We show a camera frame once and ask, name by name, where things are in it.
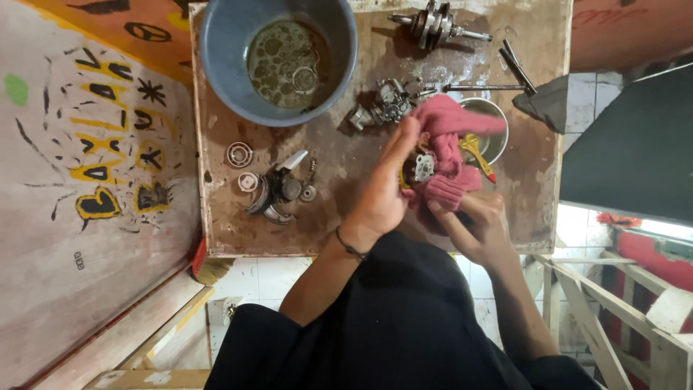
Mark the metal ring in liquid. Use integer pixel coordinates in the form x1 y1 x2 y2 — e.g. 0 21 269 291
292 65 320 95

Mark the person's right hand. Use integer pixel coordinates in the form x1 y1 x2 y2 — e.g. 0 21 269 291
427 192 515 268

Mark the steel bowl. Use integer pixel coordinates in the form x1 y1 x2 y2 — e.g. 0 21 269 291
459 97 510 166

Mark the large ball bearing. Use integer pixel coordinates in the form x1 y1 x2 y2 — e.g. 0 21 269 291
226 141 254 169

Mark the person's left hand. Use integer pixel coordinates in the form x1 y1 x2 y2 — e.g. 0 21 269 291
338 116 422 253

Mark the blue plastic basin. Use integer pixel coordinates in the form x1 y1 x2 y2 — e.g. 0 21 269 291
199 0 358 129

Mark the long thin metal rod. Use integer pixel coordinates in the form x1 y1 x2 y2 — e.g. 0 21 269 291
442 83 527 92

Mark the dark green board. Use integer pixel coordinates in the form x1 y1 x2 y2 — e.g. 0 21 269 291
559 61 693 229

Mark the person's black clothing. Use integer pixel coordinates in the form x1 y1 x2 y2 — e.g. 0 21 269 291
204 230 603 390

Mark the pale wooden frame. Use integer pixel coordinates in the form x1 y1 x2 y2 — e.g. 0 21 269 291
533 251 693 390

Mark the grey rag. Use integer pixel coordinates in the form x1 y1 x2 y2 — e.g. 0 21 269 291
512 74 570 135

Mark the pink knitted cloth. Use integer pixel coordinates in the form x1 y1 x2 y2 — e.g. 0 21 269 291
403 94 508 228

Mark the metal carburetor assembly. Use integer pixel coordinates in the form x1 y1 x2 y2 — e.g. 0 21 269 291
348 78 437 132

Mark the metal crankshaft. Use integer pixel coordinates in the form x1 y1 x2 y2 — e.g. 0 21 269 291
388 0 494 51

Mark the yellow brush with red tip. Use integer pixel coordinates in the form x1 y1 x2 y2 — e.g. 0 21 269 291
458 134 497 185

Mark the red padded seat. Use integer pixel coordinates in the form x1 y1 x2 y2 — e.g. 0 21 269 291
598 232 693 361

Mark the broom with orange head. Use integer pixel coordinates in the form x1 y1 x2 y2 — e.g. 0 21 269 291
191 237 237 287

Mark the white wooden block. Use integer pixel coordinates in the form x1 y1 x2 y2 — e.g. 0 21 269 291
207 296 245 327

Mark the dark metal bolt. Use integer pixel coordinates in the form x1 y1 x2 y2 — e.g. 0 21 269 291
498 48 537 96
502 38 523 68

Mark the small metal engine part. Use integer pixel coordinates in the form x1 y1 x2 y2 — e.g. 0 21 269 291
407 153 436 184

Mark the black wrist band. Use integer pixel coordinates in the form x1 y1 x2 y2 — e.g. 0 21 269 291
335 226 369 262

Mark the clutch shoe assembly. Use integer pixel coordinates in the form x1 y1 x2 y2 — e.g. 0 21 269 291
243 150 309 226

